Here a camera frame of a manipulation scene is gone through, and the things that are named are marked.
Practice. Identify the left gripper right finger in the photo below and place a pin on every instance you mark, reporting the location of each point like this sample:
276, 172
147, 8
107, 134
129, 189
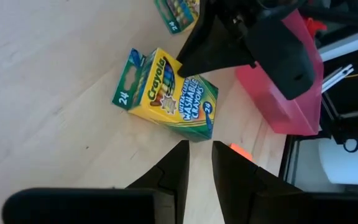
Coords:
235, 180

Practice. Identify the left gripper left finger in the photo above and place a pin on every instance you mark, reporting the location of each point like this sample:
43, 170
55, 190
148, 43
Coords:
174, 174

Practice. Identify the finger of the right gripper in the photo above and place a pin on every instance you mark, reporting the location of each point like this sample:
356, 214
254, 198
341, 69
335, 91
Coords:
213, 53
281, 59

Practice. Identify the pink eraser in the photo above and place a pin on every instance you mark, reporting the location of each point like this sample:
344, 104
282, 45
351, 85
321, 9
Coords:
242, 152

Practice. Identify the Crayola crayon box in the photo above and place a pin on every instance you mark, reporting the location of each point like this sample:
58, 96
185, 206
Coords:
176, 17
166, 102

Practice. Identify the red object with white tag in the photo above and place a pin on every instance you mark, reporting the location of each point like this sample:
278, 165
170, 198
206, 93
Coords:
314, 26

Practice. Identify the pink plastic bin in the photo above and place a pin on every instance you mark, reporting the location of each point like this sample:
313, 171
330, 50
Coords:
278, 115

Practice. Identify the white metal strip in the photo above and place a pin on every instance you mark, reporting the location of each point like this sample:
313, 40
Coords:
337, 77

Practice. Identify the black aluminium table frame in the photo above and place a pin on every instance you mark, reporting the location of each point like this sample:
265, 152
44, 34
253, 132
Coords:
346, 121

